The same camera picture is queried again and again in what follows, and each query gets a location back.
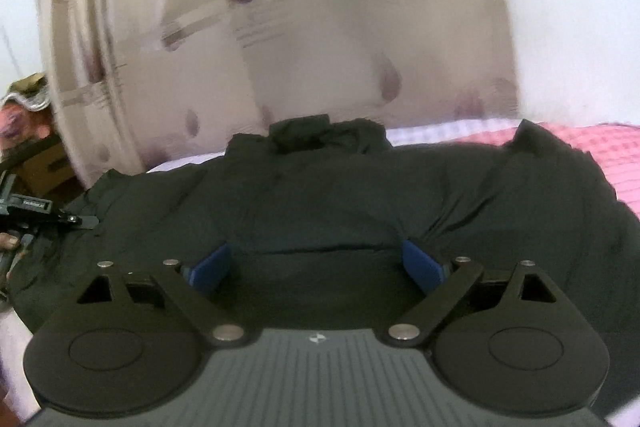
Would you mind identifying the pink checkered bed sheet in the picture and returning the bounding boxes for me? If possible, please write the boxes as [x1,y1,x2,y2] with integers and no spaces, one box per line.
[0,116,640,427]

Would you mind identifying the cluttered items beside bed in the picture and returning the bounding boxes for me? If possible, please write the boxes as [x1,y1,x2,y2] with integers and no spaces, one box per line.
[1,72,82,205]

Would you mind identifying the black jacket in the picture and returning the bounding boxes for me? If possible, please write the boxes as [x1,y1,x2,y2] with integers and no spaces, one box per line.
[6,112,640,417]

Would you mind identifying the leaf print curtain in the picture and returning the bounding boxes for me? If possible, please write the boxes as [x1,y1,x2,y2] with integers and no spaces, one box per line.
[38,0,518,185]

